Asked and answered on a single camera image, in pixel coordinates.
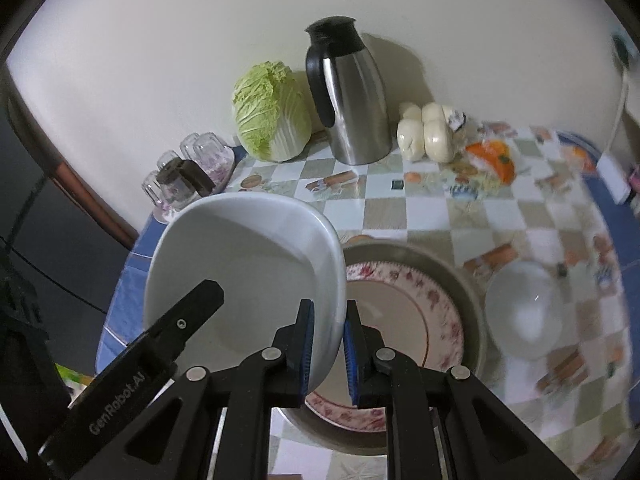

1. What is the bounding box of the pink floral plate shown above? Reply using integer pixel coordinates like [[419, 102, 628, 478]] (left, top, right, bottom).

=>
[[305, 260, 465, 433]]

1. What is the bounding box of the brown wooden frame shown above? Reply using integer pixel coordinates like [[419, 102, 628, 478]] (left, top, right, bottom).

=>
[[0, 67, 141, 251]]

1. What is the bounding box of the dark brown box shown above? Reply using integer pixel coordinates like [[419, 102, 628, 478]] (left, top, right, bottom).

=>
[[156, 157, 216, 198]]

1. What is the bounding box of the white rectangular box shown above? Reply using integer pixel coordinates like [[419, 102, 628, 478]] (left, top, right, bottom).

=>
[[597, 152, 633, 206]]

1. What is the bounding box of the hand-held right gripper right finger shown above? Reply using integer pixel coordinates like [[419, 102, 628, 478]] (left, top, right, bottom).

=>
[[344, 300, 581, 480]]

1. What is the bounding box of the checkered printed tablecloth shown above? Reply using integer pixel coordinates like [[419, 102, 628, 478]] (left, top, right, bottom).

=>
[[95, 120, 640, 480]]

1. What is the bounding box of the stainless steel thermos jug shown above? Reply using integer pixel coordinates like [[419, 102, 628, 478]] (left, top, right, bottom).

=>
[[305, 16, 393, 166]]

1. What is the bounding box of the thin black cable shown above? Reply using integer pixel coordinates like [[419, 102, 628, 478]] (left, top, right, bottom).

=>
[[0, 235, 107, 316]]

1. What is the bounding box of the large stainless steel plate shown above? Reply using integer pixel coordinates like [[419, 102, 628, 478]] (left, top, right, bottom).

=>
[[280, 241, 488, 457]]

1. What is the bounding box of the green packet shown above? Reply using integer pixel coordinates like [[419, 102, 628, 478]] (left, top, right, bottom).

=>
[[55, 364, 96, 389]]

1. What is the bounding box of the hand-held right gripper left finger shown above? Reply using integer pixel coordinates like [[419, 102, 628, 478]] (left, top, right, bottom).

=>
[[75, 299, 316, 480]]

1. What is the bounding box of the white cable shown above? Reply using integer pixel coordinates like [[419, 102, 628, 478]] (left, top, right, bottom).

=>
[[602, 67, 632, 156]]

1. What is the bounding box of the clear floral cup tray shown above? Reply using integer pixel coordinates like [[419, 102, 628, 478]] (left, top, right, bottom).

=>
[[150, 145, 236, 226]]

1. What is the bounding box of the bag of white steamed buns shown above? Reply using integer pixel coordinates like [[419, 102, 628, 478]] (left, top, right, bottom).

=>
[[396, 101, 468, 163]]

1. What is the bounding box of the white square bowl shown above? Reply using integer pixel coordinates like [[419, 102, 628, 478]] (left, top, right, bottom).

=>
[[143, 195, 347, 396]]

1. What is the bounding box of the napa cabbage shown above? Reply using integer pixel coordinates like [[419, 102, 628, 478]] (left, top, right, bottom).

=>
[[232, 60, 313, 162]]

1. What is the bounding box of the small white round bowl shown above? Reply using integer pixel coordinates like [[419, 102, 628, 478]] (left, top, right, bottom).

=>
[[484, 260, 566, 360]]

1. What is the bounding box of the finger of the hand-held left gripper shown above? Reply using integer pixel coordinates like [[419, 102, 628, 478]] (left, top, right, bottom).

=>
[[142, 280, 225, 367]]

